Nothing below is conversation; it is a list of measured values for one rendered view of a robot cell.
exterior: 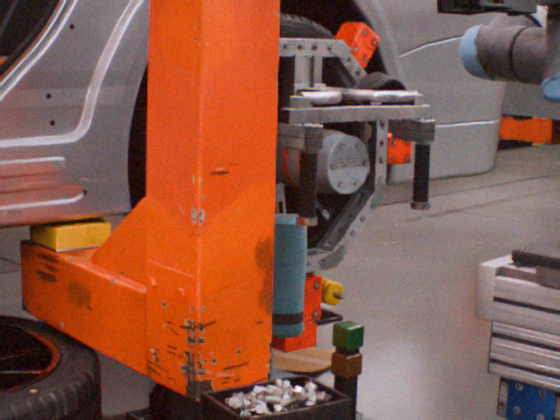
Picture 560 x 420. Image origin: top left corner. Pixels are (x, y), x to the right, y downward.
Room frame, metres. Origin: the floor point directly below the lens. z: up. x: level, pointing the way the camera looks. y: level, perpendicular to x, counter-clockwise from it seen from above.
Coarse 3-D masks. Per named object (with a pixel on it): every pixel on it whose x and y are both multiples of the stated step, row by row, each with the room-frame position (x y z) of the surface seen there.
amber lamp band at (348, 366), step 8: (336, 352) 1.60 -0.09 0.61; (336, 360) 1.59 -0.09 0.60; (344, 360) 1.58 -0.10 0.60; (352, 360) 1.58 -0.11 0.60; (360, 360) 1.59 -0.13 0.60; (336, 368) 1.59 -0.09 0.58; (344, 368) 1.58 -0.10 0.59; (352, 368) 1.58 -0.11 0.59; (360, 368) 1.59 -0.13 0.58; (344, 376) 1.58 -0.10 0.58; (352, 376) 1.58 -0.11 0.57
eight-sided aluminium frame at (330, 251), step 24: (288, 48) 2.23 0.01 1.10; (312, 48) 2.29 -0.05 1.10; (336, 48) 2.32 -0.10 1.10; (336, 72) 2.39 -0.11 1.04; (360, 72) 2.38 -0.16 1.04; (384, 120) 2.43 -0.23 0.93; (384, 144) 2.44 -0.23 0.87; (384, 168) 2.44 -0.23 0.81; (360, 192) 2.45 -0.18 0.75; (384, 192) 2.44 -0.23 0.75; (360, 216) 2.39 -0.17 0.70; (336, 240) 2.36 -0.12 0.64; (312, 264) 2.29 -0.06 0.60; (336, 264) 2.34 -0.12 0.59
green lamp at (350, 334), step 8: (336, 328) 1.59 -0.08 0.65; (344, 328) 1.58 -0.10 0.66; (352, 328) 1.58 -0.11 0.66; (360, 328) 1.59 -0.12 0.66; (336, 336) 1.59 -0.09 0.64; (344, 336) 1.58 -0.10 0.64; (352, 336) 1.58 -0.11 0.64; (360, 336) 1.59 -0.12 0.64; (336, 344) 1.59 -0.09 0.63; (344, 344) 1.58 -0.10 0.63; (352, 344) 1.58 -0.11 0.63; (360, 344) 1.59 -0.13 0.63
